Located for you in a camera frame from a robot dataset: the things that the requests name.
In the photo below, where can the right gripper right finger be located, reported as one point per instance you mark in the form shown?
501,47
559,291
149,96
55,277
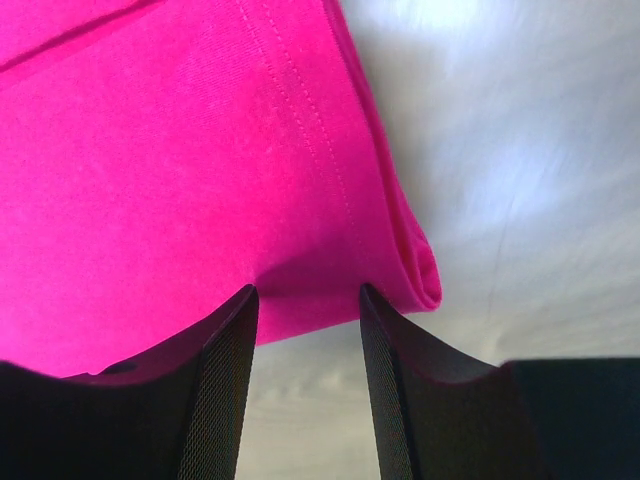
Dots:
439,413

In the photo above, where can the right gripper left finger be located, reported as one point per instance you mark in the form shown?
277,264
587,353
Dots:
174,411

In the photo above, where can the pink t shirt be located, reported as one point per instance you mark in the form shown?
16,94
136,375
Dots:
156,156

